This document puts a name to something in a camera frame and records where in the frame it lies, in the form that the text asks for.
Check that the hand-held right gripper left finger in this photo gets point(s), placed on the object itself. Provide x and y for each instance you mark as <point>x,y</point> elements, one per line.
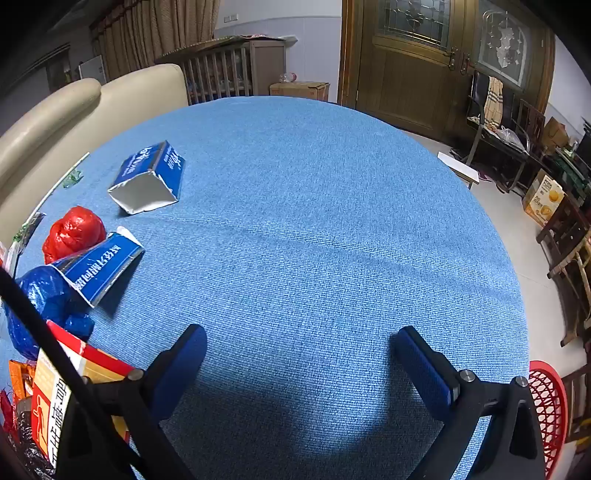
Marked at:
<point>180,369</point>

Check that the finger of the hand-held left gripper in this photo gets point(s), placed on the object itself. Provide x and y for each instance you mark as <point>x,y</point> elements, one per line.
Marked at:
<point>41,332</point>

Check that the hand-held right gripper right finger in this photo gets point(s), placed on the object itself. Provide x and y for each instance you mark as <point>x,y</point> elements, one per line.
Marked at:
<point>429,374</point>

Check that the blue plastic bag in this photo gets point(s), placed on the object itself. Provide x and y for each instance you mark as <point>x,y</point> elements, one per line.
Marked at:
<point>41,295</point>

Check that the orange plastic bag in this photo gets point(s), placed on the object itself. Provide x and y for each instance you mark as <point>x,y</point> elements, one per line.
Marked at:
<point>21,376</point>

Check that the blue milk carton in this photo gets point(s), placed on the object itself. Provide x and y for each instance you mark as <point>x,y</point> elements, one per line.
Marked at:
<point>101,272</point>
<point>152,161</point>

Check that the red plastic bag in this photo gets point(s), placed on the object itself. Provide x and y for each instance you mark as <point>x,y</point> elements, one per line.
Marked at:
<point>74,230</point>

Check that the red plastic basket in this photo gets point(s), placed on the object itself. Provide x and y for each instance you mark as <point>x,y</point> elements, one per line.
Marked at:
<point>551,406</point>

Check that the black plastic bag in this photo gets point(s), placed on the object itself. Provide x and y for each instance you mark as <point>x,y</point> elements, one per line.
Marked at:
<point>32,461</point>

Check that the orange tissue packet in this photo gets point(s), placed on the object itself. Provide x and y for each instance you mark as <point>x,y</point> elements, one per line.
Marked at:
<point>101,364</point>

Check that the dark candy wrapper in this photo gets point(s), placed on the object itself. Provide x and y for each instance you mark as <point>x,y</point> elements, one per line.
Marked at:
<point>30,226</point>

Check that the green candy wrapper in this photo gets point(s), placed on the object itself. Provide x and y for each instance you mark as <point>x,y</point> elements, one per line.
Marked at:
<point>73,179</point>

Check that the white thin stick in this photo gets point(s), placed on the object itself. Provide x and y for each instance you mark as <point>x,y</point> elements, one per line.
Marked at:
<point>81,161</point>

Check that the blue tablecloth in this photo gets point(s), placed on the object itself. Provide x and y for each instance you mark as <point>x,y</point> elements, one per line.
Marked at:
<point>300,230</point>

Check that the dark wooden side table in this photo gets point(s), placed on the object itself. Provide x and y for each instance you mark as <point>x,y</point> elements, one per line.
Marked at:
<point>561,226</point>

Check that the orange printed carton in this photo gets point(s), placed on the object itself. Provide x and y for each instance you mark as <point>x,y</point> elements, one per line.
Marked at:
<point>545,198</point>

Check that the white small stool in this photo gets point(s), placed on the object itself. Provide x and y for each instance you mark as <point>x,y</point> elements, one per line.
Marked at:
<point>455,164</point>

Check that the beige leather sofa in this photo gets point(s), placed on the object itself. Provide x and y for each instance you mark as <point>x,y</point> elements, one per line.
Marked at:
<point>69,120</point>

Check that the clear plastic bag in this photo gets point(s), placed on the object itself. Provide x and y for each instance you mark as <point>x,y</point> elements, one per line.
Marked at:
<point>508,136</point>

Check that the white air conditioner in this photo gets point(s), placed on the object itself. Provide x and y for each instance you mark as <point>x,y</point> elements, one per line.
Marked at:
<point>92,69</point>

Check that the dark wooden chair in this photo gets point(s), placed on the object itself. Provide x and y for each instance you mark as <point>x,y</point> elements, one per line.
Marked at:
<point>531,120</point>

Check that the black metal chair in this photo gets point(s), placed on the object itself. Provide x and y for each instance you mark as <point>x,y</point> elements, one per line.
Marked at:
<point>475,97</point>

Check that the beige striped scarf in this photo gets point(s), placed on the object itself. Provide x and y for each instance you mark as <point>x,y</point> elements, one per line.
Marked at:
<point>493,99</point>

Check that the wooden double door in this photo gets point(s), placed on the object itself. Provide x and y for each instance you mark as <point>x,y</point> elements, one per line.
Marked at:
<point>406,83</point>

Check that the wooden crib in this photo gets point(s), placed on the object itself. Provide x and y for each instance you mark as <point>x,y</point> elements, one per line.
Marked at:
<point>217,74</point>

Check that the brown cardboard box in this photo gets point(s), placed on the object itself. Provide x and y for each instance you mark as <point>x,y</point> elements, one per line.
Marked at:
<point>300,90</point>

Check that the beige striped curtain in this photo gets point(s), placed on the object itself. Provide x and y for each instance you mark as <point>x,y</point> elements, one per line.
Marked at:
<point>152,32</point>

